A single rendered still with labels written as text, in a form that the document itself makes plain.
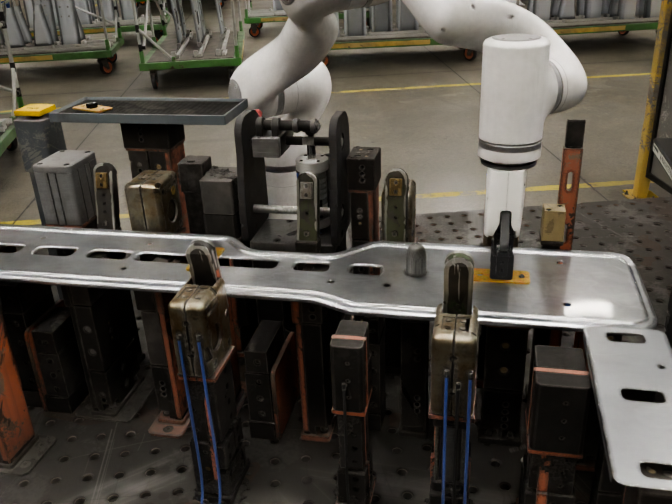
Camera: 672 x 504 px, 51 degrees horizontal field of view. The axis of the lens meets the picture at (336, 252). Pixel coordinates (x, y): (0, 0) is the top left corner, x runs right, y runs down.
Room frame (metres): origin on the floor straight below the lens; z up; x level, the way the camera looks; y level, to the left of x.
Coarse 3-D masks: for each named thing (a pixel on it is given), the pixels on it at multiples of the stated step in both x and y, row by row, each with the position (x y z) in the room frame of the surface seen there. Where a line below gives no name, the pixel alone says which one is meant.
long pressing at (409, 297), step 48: (0, 240) 1.14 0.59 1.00; (48, 240) 1.13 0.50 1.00; (96, 240) 1.12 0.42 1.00; (144, 240) 1.11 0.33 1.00; (144, 288) 0.95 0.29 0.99; (240, 288) 0.93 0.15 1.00; (288, 288) 0.92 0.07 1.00; (336, 288) 0.91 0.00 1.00; (384, 288) 0.90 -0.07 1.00; (432, 288) 0.90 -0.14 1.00; (480, 288) 0.89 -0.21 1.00; (528, 288) 0.88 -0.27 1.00; (576, 288) 0.88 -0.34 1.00; (624, 288) 0.87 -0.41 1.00
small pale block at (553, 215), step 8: (544, 208) 1.02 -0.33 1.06; (552, 208) 1.02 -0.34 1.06; (560, 208) 1.02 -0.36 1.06; (544, 216) 1.01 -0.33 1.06; (552, 216) 1.01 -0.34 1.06; (560, 216) 1.01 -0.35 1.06; (544, 224) 1.01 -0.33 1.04; (552, 224) 1.01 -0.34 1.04; (560, 224) 1.01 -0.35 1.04; (544, 232) 1.01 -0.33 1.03; (552, 232) 1.01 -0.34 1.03; (560, 232) 1.01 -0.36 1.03; (544, 240) 1.01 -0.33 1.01; (552, 240) 1.01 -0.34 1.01; (560, 240) 1.01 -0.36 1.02; (544, 248) 1.02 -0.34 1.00; (552, 248) 1.01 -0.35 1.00; (536, 336) 1.02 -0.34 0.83; (544, 336) 1.01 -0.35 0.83; (536, 344) 1.02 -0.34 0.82; (544, 344) 1.01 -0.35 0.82; (528, 384) 1.04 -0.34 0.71
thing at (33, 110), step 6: (24, 108) 1.46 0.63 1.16; (30, 108) 1.45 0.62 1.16; (36, 108) 1.45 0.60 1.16; (42, 108) 1.45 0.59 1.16; (48, 108) 1.46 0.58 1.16; (54, 108) 1.48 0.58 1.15; (18, 114) 1.44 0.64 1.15; (24, 114) 1.44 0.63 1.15; (30, 114) 1.43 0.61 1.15; (36, 114) 1.43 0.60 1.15; (42, 114) 1.44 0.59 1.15
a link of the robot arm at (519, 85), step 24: (504, 48) 0.89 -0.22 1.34; (528, 48) 0.88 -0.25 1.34; (504, 72) 0.89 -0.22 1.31; (528, 72) 0.88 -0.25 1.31; (552, 72) 0.91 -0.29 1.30; (504, 96) 0.89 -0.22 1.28; (528, 96) 0.88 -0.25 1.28; (552, 96) 0.91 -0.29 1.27; (480, 120) 0.92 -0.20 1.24; (504, 120) 0.89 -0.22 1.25; (528, 120) 0.88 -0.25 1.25; (504, 144) 0.88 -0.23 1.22; (528, 144) 0.88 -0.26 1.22
